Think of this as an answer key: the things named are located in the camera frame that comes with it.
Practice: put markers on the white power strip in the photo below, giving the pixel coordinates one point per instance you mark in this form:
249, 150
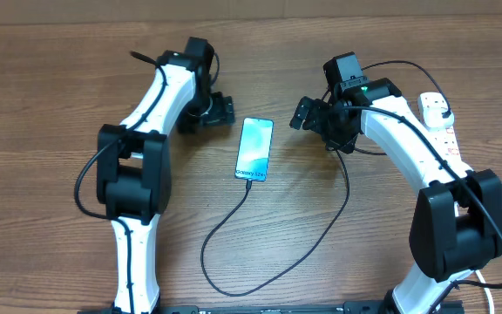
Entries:
446, 138

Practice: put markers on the white charger plug adapter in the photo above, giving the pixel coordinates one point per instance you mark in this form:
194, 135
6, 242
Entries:
435, 119

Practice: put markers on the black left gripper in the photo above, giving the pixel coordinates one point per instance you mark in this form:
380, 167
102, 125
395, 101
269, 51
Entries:
224, 109

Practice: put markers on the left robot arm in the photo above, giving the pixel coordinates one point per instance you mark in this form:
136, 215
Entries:
134, 175

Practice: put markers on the smartphone with light blue screen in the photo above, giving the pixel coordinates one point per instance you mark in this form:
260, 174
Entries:
254, 149

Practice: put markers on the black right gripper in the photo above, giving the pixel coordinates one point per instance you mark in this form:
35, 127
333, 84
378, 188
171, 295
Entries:
345, 144

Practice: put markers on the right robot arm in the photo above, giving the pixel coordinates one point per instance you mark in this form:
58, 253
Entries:
457, 223

